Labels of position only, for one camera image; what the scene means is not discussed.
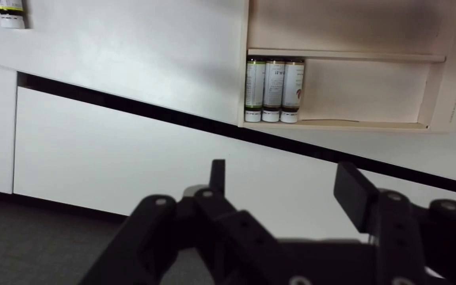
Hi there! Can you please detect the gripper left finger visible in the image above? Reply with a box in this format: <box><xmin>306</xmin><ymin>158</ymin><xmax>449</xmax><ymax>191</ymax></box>
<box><xmin>80</xmin><ymin>159</ymin><xmax>289</xmax><ymax>285</ymax></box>

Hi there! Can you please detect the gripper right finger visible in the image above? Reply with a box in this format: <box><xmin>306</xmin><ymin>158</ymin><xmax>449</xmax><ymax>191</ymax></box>
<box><xmin>333</xmin><ymin>161</ymin><xmax>456</xmax><ymax>285</ymax></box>

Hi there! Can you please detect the beige cardboard tray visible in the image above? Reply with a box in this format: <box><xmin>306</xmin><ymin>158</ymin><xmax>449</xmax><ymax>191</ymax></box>
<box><xmin>238</xmin><ymin>0</ymin><xmax>456</xmax><ymax>134</ymax></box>

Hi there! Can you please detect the brown bottle green-banded label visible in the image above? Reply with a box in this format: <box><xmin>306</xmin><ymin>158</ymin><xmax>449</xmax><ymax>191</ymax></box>
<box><xmin>244</xmin><ymin>57</ymin><xmax>266</xmax><ymax>123</ymax></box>

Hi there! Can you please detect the brown bottle white label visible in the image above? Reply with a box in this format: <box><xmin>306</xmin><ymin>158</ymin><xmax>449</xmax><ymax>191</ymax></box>
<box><xmin>262</xmin><ymin>58</ymin><xmax>286</xmax><ymax>123</ymax></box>

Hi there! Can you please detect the brown bottle red-marked label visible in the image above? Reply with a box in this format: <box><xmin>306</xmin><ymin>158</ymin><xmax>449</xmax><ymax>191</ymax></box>
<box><xmin>280</xmin><ymin>59</ymin><xmax>305</xmax><ymax>124</ymax></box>

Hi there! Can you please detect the brown bottle yellow-banded label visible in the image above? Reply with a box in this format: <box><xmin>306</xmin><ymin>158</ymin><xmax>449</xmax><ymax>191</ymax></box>
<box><xmin>0</xmin><ymin>0</ymin><xmax>26</xmax><ymax>29</ymax></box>

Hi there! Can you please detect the wide white cabinet door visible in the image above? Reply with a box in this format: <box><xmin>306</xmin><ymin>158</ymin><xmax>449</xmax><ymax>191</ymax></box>
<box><xmin>13</xmin><ymin>86</ymin><xmax>456</xmax><ymax>243</ymax></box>

